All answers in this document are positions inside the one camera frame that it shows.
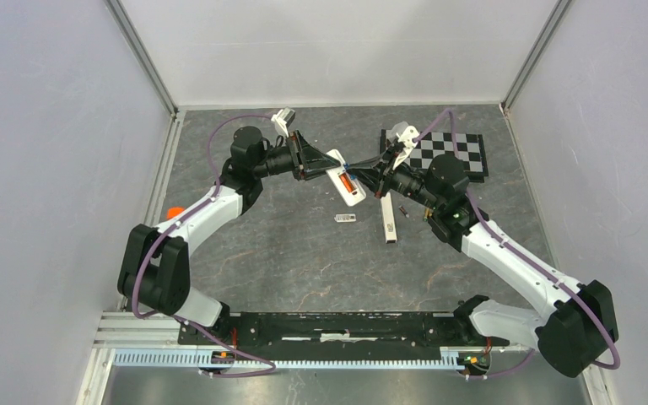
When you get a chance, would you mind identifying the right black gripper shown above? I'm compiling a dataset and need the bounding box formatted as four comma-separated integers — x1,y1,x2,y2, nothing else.
347,144,442,212

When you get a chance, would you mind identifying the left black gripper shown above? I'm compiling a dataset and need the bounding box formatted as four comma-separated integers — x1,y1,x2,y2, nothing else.
253,130,340,181

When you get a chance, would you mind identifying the white remote control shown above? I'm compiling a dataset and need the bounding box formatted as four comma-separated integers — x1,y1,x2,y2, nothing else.
326,149,366,207

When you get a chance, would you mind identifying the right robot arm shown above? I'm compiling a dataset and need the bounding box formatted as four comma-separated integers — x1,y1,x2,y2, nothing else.
345,146,621,378

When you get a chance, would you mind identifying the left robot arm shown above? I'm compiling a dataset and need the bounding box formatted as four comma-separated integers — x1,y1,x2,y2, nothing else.
116,126,342,344

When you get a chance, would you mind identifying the long white plastic bar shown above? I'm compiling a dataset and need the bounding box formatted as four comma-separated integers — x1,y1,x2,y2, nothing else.
380,194,397,244

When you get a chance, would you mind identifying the black white chessboard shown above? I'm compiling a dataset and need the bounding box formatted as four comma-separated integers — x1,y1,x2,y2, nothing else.
406,132,489,183

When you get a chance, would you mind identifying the orange tape roll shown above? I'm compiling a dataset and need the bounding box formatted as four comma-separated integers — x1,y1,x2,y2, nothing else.
166,207,185,220

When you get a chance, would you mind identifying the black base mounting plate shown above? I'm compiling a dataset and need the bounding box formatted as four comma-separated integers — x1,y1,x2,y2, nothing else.
178,311,509,364

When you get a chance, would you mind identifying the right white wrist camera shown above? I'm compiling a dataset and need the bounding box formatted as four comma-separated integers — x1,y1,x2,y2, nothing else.
386,121,421,170

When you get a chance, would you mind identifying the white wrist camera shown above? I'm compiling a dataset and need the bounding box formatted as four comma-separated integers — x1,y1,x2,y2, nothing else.
386,121,421,170
270,107,295,138

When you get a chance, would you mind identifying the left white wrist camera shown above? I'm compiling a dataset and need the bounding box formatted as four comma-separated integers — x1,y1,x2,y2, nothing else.
270,107,295,138

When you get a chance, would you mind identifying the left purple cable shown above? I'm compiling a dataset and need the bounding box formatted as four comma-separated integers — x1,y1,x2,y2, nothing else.
132,114,278,381

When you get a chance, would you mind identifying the purple cable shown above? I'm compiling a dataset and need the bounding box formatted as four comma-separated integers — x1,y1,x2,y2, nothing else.
132,114,278,381
413,108,621,381

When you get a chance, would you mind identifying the slotted cable duct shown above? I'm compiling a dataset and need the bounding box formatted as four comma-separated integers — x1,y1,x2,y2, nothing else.
112,348,473,371

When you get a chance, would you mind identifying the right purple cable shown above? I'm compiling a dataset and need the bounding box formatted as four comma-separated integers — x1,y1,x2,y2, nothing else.
413,108,621,381

